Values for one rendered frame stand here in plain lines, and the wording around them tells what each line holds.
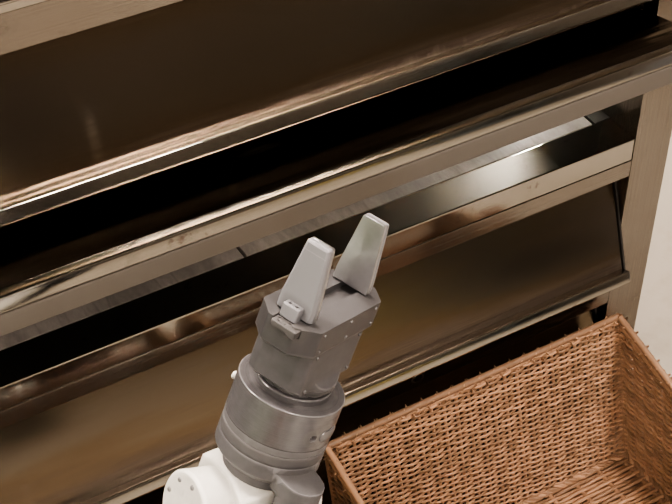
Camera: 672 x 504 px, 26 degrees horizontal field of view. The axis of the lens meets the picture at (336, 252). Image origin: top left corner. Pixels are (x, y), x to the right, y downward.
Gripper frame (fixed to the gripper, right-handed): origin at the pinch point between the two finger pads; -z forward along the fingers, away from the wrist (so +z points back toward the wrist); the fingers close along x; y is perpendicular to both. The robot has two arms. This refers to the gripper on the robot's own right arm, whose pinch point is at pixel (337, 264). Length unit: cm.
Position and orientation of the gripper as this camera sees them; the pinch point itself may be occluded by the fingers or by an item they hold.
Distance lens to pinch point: 109.7
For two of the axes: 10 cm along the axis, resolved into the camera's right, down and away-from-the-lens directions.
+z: -3.2, 8.4, 4.3
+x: -5.0, 2.3, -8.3
